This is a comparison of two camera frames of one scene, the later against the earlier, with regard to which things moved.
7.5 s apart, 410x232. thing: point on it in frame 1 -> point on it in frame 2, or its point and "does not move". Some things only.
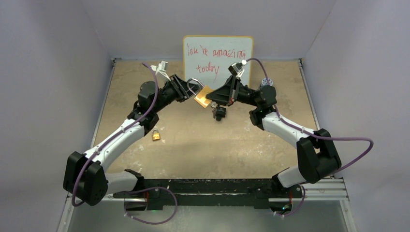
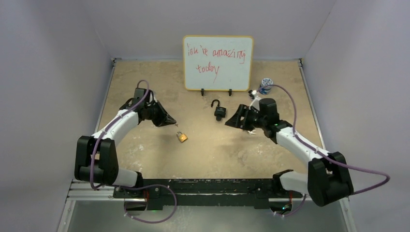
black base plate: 194,194 does not move
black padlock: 220,112 does not move
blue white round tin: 265,82 does not move
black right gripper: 228,94 -> 243,111
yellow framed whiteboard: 207,58 does not move
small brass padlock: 156,135 -> 183,137
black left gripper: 180,87 -> 164,119
